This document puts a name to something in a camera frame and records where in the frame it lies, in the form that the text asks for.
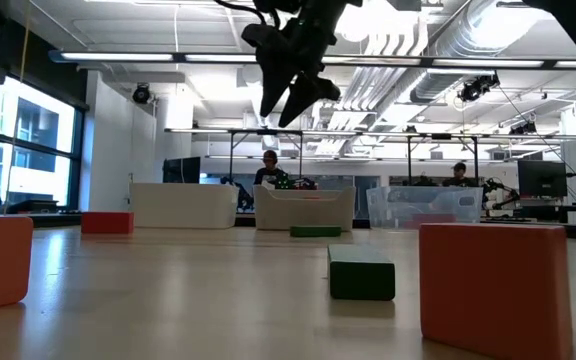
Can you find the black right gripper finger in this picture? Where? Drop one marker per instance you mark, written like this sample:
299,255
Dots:
313,89
274,80

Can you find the green wooden block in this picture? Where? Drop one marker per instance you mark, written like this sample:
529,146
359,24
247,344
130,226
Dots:
315,231
361,277

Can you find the small orange wooden block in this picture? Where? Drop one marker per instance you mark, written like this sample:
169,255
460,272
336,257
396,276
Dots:
493,295

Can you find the person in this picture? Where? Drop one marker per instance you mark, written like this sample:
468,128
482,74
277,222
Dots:
459,172
269,175

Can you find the background robot with green lights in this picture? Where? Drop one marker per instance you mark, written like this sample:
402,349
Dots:
288,184

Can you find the grey plastic bin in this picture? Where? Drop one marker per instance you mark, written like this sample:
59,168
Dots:
304,212

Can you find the black computer monitor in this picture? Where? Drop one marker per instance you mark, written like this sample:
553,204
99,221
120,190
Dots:
542,178
181,170

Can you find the white plastic bin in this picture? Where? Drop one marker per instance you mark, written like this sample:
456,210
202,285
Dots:
183,206

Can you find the long ceiling light bar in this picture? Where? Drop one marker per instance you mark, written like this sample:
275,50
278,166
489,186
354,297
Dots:
118,56

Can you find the clear plastic bin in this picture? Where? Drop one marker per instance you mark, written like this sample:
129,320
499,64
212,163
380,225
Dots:
468,215

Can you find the large window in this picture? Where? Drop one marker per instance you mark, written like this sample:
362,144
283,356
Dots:
33,150

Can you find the black overhead gantry frame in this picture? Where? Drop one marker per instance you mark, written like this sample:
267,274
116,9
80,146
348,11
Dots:
268,132

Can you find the round black ceiling camera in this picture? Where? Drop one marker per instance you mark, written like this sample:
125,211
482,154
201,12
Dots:
141,93

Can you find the black ceiling camera rig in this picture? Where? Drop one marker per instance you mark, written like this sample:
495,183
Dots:
478,87

